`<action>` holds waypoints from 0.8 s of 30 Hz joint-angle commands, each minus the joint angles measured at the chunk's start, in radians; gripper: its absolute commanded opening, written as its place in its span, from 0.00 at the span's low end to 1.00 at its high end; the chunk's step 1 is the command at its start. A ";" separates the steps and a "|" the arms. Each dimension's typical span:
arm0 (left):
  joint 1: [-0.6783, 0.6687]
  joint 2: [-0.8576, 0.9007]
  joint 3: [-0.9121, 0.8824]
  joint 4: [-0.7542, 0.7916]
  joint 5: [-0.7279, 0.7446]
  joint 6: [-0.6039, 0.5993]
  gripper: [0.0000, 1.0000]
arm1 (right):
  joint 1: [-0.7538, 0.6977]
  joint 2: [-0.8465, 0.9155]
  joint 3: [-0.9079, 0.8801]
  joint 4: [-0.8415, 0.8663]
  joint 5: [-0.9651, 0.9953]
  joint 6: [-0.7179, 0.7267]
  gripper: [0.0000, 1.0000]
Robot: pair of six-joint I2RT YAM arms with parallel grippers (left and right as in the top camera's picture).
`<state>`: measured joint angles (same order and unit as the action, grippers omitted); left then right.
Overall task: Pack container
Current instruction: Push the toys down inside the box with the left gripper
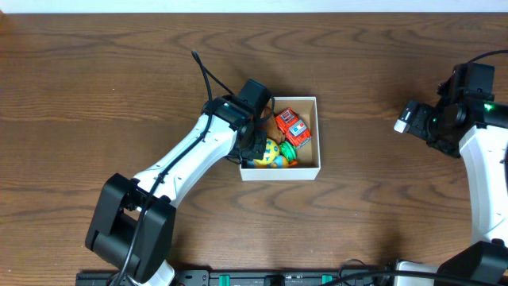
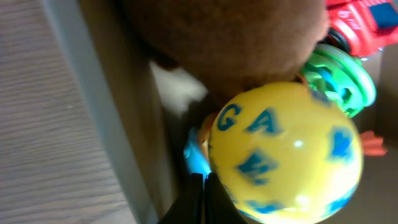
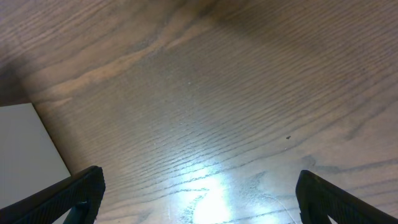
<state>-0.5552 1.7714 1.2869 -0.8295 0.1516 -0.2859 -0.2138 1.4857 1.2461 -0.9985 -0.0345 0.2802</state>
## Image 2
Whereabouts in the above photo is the red toy truck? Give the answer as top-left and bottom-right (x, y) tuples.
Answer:
(323, 0), (397, 58)

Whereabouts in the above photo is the white cardboard box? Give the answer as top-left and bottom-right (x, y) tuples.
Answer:
(39, 0), (398, 224)

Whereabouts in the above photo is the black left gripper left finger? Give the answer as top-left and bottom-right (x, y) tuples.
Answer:
(158, 173), (203, 224)

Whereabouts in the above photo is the brown plush toy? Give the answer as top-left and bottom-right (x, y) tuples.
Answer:
(122, 0), (329, 100)

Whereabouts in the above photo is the yellow letter ball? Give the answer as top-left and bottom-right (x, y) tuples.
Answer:
(208, 82), (364, 223)

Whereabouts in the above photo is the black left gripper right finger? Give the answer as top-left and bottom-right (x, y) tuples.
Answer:
(205, 172), (247, 224)

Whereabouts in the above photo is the green spinning top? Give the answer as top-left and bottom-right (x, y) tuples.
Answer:
(301, 44), (377, 118)

